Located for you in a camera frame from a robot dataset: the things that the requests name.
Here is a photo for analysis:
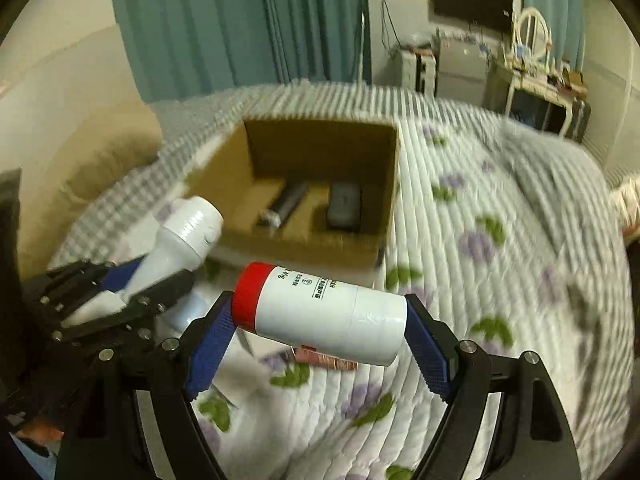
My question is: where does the white plastic bottle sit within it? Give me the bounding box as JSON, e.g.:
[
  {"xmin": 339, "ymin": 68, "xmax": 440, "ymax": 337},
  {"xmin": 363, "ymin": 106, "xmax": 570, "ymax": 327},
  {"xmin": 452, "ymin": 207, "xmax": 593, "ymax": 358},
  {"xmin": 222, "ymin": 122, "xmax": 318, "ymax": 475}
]
[{"xmin": 62, "ymin": 196, "xmax": 224, "ymax": 328}]

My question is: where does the black cylindrical tube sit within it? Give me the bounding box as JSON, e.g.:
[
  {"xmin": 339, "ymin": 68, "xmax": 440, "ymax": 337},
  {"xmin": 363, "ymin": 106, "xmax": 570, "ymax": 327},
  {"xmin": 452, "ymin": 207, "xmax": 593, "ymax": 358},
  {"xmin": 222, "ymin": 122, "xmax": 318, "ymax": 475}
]
[{"xmin": 256, "ymin": 181, "xmax": 309, "ymax": 231}]

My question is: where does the white canister red cap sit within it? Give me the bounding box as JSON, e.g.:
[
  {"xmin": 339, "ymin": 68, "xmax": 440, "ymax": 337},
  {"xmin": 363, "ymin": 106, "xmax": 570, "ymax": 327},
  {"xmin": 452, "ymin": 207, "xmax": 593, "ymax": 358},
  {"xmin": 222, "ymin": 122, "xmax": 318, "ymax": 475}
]
[{"xmin": 231, "ymin": 262, "xmax": 408, "ymax": 366}]

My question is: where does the red rose tin case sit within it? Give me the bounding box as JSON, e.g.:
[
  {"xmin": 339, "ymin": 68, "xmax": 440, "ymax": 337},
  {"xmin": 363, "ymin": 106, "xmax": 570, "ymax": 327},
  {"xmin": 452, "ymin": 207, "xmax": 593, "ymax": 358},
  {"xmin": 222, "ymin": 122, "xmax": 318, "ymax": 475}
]
[{"xmin": 293, "ymin": 348, "xmax": 358, "ymax": 372}]

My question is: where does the light blue earbud case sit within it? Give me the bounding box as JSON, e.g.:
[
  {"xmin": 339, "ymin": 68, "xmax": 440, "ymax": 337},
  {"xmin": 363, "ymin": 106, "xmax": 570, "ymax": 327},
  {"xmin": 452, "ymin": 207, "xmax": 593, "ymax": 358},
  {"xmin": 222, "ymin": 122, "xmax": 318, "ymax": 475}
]
[{"xmin": 160, "ymin": 292, "xmax": 210, "ymax": 334}]

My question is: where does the beige pillow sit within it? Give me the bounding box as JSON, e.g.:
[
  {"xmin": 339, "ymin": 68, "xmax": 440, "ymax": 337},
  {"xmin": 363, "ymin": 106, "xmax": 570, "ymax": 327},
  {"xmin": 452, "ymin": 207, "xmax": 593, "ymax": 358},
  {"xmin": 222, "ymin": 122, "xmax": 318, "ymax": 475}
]
[{"xmin": 19, "ymin": 98, "xmax": 164, "ymax": 281}]

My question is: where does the grey checked blanket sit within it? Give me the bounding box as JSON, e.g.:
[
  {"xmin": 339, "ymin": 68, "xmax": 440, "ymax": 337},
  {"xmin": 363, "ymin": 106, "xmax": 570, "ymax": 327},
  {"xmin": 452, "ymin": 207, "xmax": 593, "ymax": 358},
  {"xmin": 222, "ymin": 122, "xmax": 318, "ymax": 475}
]
[{"xmin": 53, "ymin": 84, "xmax": 631, "ymax": 315}]

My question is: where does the brown cardboard box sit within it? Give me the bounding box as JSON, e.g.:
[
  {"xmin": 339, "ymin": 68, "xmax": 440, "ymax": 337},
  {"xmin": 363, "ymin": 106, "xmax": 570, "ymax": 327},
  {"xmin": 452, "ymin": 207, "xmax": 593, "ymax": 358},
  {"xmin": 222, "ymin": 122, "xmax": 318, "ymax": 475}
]
[{"xmin": 186, "ymin": 118, "xmax": 399, "ymax": 274}]

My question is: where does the black glasses case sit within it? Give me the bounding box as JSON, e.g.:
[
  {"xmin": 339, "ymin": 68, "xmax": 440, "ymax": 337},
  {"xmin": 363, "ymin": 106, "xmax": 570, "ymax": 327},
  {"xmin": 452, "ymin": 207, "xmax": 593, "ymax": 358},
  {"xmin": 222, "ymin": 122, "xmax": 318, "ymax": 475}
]
[{"xmin": 326, "ymin": 182, "xmax": 362, "ymax": 233}]

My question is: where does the cream crumpled cloth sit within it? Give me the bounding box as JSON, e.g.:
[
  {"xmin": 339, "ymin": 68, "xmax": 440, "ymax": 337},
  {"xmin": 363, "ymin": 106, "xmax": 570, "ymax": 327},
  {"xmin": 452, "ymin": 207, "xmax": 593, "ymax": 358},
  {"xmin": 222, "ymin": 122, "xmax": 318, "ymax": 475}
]
[{"xmin": 610, "ymin": 174, "xmax": 640, "ymax": 246}]

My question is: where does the green curtain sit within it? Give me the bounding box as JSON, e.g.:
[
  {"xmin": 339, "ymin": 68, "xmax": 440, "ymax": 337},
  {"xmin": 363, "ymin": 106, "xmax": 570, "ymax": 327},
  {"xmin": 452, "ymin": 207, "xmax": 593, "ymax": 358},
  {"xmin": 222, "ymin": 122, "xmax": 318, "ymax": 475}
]
[{"xmin": 112, "ymin": 0, "xmax": 371, "ymax": 103}]

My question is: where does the white dressing table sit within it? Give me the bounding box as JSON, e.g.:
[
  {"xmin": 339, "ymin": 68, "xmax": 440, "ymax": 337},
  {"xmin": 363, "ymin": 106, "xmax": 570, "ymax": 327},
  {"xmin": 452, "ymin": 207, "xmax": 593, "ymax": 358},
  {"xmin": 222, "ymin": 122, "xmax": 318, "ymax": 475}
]
[{"xmin": 484, "ymin": 61, "xmax": 591, "ymax": 143}]

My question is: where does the white suitcase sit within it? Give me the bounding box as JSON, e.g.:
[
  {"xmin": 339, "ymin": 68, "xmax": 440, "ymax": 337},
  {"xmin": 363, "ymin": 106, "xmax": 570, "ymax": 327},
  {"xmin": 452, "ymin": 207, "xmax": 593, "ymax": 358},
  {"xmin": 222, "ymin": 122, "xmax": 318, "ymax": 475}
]
[{"xmin": 396, "ymin": 48, "xmax": 437, "ymax": 96}]

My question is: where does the grey mini fridge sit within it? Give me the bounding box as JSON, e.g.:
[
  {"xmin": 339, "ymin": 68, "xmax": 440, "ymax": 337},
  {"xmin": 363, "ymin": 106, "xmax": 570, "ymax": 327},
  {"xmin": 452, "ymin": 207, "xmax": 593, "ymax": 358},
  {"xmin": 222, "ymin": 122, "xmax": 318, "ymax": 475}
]
[{"xmin": 436, "ymin": 36, "xmax": 490, "ymax": 106}]

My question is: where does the white sliding wardrobe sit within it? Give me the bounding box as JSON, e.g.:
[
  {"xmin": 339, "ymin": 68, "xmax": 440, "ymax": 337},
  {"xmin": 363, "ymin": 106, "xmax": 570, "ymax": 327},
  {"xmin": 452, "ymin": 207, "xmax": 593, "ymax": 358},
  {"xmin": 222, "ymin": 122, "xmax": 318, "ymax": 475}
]
[{"xmin": 582, "ymin": 0, "xmax": 639, "ymax": 177}]

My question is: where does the oval white mirror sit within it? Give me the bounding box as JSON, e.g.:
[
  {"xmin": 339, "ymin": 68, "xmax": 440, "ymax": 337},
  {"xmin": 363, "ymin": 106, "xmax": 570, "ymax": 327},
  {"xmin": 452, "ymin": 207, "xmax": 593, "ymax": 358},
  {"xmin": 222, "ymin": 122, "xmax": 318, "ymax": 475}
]
[{"xmin": 513, "ymin": 6, "xmax": 553, "ymax": 66}]

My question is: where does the green curtain right window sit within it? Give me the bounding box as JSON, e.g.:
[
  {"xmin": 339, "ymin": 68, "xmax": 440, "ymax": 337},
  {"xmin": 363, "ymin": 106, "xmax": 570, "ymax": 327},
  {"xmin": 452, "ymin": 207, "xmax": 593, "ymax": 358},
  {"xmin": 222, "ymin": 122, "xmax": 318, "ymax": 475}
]
[{"xmin": 523, "ymin": 0, "xmax": 585, "ymax": 68}]

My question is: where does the black wall television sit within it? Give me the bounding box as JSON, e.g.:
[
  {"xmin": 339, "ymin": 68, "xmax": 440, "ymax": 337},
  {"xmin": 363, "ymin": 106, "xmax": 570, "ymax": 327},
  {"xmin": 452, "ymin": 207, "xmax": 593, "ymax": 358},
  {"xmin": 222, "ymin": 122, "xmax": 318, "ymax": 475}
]
[{"xmin": 433, "ymin": 0, "xmax": 513, "ymax": 35}]

